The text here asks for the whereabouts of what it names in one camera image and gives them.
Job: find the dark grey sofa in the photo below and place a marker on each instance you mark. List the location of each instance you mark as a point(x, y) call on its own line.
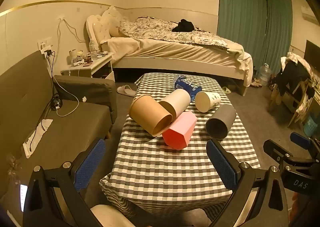
point(22, 97)

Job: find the white paper sheet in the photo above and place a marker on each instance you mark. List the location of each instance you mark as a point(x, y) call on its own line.
point(37, 134)

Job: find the white wall power strip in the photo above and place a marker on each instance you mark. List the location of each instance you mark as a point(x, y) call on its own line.
point(45, 44)

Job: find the pale slipper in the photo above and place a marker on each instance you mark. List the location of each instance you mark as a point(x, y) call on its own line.
point(126, 90)
point(226, 89)

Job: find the beige paper cup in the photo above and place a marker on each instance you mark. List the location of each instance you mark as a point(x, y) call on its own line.
point(178, 101)

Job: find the white bed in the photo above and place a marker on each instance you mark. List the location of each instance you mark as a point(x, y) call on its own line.
point(175, 54)

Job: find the checkered tablecloth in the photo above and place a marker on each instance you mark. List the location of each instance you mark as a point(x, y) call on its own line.
point(160, 174)

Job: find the white tape roll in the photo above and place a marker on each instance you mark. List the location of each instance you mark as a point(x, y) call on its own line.
point(73, 54)

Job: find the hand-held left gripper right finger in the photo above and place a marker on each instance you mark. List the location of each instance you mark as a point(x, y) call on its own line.
point(223, 167)

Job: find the dark jacket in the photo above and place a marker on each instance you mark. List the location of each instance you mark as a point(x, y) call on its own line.
point(292, 74)

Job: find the white pillow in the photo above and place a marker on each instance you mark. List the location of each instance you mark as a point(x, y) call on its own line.
point(111, 21)

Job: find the large clear water jug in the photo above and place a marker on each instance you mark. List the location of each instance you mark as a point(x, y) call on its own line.
point(263, 74)

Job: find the large brown paper cup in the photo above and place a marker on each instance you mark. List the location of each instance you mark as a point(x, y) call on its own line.
point(147, 114)

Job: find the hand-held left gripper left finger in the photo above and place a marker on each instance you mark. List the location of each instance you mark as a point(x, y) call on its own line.
point(90, 164)

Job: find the clear plastic bottle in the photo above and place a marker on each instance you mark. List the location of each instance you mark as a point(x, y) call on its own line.
point(93, 46)

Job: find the floral blanket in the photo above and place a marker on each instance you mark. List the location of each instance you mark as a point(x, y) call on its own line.
point(155, 29)

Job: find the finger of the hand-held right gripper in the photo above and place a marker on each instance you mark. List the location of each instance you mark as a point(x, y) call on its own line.
point(277, 151)
point(301, 139)

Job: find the white air conditioner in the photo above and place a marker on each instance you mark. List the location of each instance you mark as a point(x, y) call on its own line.
point(309, 13)

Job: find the teal plastic basket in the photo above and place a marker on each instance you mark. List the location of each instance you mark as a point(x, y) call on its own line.
point(312, 126)

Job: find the white printed paper cup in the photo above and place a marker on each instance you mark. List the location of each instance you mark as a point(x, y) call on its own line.
point(208, 101)

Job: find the white nightstand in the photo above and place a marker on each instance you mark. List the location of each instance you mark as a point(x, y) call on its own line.
point(100, 63)

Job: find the black clothing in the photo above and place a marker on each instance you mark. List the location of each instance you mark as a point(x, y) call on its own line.
point(183, 26)

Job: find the green curtain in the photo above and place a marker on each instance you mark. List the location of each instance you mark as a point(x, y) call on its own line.
point(240, 14)

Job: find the black television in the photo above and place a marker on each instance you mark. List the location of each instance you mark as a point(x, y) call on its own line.
point(312, 53)

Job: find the wooden chair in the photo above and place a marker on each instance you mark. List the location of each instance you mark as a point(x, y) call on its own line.
point(300, 107)

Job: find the pink hexagonal cup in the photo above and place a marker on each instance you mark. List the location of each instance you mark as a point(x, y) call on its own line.
point(181, 129)

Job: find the grey cup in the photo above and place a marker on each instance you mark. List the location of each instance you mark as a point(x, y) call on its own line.
point(222, 121)

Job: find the lit smartphone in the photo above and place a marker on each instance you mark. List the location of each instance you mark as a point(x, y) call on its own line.
point(23, 197)

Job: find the blue label water bottle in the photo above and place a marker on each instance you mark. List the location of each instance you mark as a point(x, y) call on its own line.
point(187, 84)

